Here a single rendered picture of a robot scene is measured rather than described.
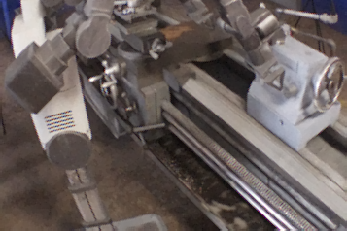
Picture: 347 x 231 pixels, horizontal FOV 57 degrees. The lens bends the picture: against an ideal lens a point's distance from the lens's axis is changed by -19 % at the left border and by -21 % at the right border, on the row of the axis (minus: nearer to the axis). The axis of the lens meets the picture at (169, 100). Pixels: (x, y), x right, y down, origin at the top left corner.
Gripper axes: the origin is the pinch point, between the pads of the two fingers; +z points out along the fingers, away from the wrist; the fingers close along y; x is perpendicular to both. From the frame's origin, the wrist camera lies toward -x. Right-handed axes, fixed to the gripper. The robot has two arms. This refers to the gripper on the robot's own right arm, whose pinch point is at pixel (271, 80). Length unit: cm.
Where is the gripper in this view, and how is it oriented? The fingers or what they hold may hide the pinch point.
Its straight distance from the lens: 109.8
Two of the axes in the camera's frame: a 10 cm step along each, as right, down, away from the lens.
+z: 5.3, 6.0, 6.0
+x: -7.7, 6.3, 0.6
